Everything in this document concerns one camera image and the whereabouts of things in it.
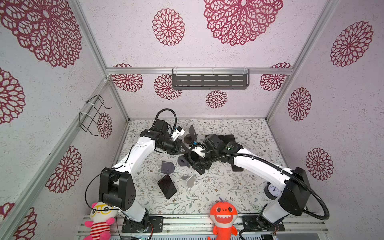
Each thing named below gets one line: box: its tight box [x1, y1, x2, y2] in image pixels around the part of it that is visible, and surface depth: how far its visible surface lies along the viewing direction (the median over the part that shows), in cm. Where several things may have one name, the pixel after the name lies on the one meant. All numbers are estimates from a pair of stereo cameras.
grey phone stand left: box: [160, 161, 175, 175], surface depth 91 cm
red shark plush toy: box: [210, 197, 238, 240], surface depth 70 cm
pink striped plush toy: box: [83, 201, 118, 240], surface depth 70 cm
